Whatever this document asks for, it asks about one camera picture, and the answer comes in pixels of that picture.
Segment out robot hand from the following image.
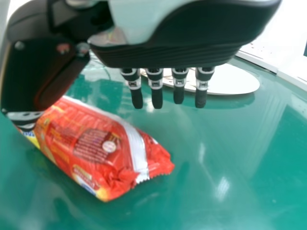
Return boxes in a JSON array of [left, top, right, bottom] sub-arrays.
[[0, 0, 283, 136]]

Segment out red biscuit packet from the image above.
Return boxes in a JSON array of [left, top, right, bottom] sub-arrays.
[[23, 95, 175, 202]]

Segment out plate with brown leaf pattern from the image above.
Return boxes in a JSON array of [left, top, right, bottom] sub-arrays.
[[140, 67, 260, 95]]

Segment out white socket strip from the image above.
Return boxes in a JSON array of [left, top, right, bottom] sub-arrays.
[[235, 40, 307, 83]]

